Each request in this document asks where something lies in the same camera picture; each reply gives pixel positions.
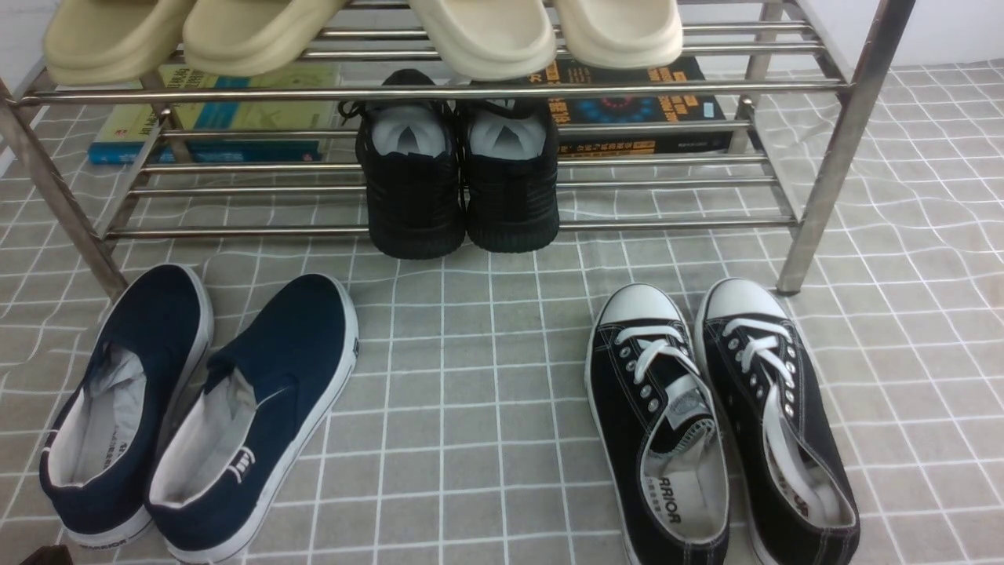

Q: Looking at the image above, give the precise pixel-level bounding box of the navy slip-on shoe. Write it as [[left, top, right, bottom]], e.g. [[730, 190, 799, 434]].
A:
[[146, 273, 359, 564], [39, 264, 214, 550]]

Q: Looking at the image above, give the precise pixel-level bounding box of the steel shoe rack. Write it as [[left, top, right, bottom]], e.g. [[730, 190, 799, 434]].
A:
[[2, 1, 914, 297]]

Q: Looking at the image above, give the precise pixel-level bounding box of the black mesh sneaker right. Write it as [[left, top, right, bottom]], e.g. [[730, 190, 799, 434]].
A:
[[454, 97, 560, 253]]

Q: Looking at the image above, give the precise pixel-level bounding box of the black mesh sneaker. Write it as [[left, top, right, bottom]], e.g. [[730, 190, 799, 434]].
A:
[[454, 97, 560, 253], [338, 99, 466, 261]]

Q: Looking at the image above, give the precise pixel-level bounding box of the grey checked floor cloth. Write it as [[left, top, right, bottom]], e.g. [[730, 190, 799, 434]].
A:
[[2, 60, 1002, 564]]

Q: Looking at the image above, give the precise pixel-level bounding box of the black mesh sneaker left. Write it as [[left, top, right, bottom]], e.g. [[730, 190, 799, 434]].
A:
[[338, 99, 466, 261]]

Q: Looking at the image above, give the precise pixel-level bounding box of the black canvas sneaker left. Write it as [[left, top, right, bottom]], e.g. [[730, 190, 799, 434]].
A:
[[584, 283, 730, 564]]

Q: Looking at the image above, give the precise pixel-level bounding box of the black canvas sneaker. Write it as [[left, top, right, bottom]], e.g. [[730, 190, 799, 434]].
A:
[[584, 283, 730, 564], [693, 278, 861, 564]]

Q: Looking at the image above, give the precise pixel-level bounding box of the cream slipper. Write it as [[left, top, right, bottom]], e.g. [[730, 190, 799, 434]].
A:
[[552, 1, 684, 69], [408, 1, 557, 82]]

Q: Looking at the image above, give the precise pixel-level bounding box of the cream slipper far right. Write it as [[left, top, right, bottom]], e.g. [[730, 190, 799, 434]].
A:
[[552, 1, 684, 69]]

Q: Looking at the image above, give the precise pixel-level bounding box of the green blue book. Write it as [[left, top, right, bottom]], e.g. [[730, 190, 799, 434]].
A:
[[87, 62, 341, 165]]

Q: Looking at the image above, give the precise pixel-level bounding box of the black orange book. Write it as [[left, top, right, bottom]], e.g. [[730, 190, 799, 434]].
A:
[[521, 56, 733, 158]]

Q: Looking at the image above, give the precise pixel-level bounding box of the beige slipper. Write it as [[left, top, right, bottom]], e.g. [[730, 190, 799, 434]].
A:
[[182, 1, 349, 76], [42, 1, 194, 86]]

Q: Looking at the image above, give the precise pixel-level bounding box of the black canvas sneaker right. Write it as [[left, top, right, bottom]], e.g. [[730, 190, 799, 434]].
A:
[[693, 278, 861, 564]]

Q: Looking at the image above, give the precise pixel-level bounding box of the beige slipper far left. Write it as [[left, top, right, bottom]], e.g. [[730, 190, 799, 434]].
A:
[[42, 1, 194, 86]]

